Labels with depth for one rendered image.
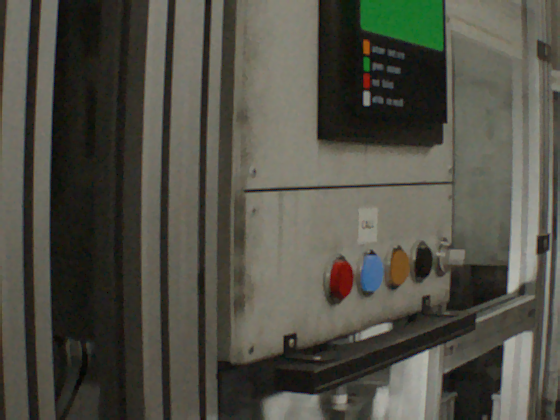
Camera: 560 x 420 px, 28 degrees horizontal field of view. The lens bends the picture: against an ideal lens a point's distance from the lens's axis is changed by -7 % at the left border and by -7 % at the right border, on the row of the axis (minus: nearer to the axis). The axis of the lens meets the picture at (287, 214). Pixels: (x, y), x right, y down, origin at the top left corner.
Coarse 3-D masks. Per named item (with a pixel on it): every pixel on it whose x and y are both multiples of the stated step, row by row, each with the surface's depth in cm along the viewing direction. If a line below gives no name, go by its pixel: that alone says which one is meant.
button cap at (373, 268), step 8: (368, 256) 99; (376, 256) 99; (368, 264) 99; (376, 264) 99; (368, 272) 98; (376, 272) 99; (368, 280) 98; (376, 280) 100; (368, 288) 99; (376, 288) 100
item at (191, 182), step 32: (192, 0) 76; (192, 32) 77; (192, 64) 77; (192, 96) 77; (192, 128) 77; (192, 160) 78; (192, 192) 78; (192, 224) 78; (192, 256) 78; (192, 288) 78; (192, 320) 78; (192, 352) 78; (192, 384) 78; (192, 416) 78; (448, 416) 174
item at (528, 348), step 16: (544, 0) 155; (544, 16) 155; (544, 32) 155; (544, 64) 155; (544, 96) 155; (544, 256) 157; (528, 336) 155; (432, 352) 119; (512, 352) 156; (528, 352) 155; (432, 368) 119; (512, 368) 156; (528, 368) 155; (432, 384) 119; (528, 384) 155; (432, 400) 120; (528, 400) 155; (528, 416) 156
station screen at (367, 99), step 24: (360, 0) 92; (360, 24) 92; (360, 48) 92; (384, 48) 96; (408, 48) 101; (432, 48) 106; (360, 72) 92; (384, 72) 96; (408, 72) 101; (432, 72) 106; (360, 96) 92; (384, 96) 97; (408, 96) 101; (432, 96) 106; (432, 120) 107
